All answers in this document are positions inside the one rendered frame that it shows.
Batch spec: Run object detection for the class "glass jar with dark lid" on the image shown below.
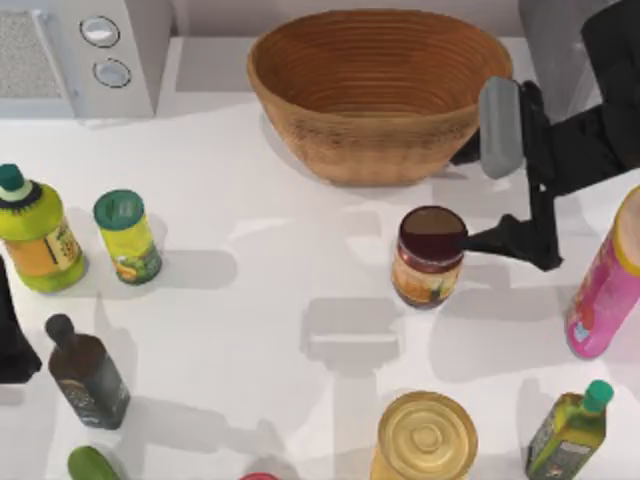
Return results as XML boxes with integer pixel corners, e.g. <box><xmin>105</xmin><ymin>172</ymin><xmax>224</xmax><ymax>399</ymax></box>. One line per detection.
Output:
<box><xmin>391</xmin><ymin>205</ymin><xmax>469</xmax><ymax>310</ymax></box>

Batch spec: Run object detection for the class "brown woven basket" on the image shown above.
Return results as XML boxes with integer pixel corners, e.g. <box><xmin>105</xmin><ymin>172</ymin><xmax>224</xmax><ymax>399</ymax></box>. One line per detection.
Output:
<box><xmin>246</xmin><ymin>9</ymin><xmax>515</xmax><ymax>188</ymax></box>

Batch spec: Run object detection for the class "pink tall can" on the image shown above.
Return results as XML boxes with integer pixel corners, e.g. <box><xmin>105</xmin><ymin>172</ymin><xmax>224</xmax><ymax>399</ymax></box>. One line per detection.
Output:
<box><xmin>565</xmin><ymin>185</ymin><xmax>640</xmax><ymax>360</ymax></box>

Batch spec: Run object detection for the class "green bottle with green cap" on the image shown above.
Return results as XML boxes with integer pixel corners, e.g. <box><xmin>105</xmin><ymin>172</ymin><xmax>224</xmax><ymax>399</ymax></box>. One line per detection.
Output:
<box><xmin>524</xmin><ymin>379</ymin><xmax>615</xmax><ymax>480</ymax></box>

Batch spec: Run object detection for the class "pale microwave oven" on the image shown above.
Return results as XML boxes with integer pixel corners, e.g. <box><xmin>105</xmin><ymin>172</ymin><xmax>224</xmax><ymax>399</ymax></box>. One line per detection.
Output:
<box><xmin>0</xmin><ymin>0</ymin><xmax>175</xmax><ymax>120</ymax></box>

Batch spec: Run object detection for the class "yellow can with green lid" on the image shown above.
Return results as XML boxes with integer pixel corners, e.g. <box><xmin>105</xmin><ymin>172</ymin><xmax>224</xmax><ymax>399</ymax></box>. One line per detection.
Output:
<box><xmin>93</xmin><ymin>188</ymin><xmax>164</xmax><ymax>286</ymax></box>

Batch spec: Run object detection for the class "white microwave knob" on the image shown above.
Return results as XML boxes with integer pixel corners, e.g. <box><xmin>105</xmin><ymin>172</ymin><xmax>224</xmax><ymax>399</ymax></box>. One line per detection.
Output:
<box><xmin>79</xmin><ymin>15</ymin><xmax>122</xmax><ymax>47</ymax></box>
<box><xmin>92</xmin><ymin>57</ymin><xmax>133</xmax><ymax>89</ymax></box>

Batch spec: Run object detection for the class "yellow-green bottle with teal cap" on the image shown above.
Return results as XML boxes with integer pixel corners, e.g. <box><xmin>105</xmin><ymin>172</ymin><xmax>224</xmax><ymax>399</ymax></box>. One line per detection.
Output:
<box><xmin>0</xmin><ymin>163</ymin><xmax>86</xmax><ymax>293</ymax></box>

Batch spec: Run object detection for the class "dark square bottle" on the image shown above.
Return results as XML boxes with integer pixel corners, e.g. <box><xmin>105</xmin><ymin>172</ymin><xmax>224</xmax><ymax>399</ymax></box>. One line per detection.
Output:
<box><xmin>44</xmin><ymin>313</ymin><xmax>132</xmax><ymax>431</ymax></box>

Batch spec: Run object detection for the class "green cucumber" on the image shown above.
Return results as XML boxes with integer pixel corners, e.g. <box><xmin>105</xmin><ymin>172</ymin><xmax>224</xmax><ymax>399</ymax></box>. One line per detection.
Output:
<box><xmin>67</xmin><ymin>445</ymin><xmax>123</xmax><ymax>480</ymax></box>

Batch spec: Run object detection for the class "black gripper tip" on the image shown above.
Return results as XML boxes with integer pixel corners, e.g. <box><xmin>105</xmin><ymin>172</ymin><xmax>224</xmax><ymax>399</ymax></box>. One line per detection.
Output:
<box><xmin>0</xmin><ymin>257</ymin><xmax>43</xmax><ymax>385</ymax></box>

